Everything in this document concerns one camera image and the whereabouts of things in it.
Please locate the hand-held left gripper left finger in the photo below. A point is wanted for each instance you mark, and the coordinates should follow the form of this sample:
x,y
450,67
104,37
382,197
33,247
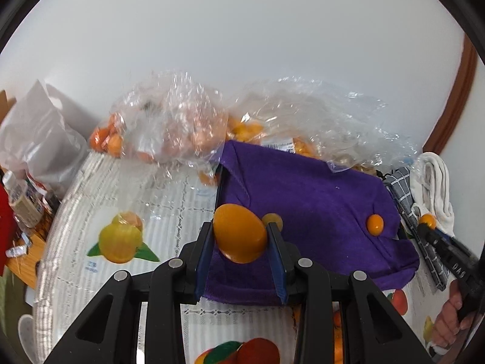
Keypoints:
x,y
201,265

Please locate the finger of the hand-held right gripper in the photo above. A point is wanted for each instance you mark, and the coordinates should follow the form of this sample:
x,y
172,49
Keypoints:
x,y
452,242
439,248

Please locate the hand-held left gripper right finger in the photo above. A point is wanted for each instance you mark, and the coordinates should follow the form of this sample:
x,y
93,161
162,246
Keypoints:
x,y
276,269

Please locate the small yellow-green fruit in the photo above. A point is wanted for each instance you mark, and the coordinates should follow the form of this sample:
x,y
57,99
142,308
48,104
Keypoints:
x,y
273,220

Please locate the purple towel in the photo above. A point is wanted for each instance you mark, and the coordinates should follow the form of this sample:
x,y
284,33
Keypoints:
x,y
322,197

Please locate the person's right hand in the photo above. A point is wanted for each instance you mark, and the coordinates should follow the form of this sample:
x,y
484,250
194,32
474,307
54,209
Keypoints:
x,y
447,322

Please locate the white striped towel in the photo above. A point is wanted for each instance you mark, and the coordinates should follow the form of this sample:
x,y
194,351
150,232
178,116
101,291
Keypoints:
x,y
435,182

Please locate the grey checked cloth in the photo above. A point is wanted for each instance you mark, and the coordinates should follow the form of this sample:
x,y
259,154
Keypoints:
x,y
401,185

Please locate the fruit-print tablecloth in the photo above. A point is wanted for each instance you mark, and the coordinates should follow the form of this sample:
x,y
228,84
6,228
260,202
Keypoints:
x,y
113,197

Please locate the heap of small oranges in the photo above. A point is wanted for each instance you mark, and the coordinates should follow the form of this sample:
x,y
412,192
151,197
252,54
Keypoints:
x,y
242,129

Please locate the clear plastic bag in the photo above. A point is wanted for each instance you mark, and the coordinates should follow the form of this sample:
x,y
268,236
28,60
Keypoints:
x,y
322,113
170,121

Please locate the heap of tangerines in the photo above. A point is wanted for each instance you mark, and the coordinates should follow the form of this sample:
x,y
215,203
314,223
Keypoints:
x,y
108,140

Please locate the white plastic bottle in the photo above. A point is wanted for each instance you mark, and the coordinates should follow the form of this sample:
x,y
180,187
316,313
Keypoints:
x,y
24,204

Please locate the red paper box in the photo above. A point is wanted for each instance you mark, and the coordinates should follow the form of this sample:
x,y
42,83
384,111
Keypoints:
x,y
5,227

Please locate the white plastic bag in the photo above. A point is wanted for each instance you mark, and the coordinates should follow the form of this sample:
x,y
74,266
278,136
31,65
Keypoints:
x,y
41,136

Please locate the brown wooden door frame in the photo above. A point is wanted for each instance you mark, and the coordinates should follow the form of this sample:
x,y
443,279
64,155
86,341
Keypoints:
x,y
458,102

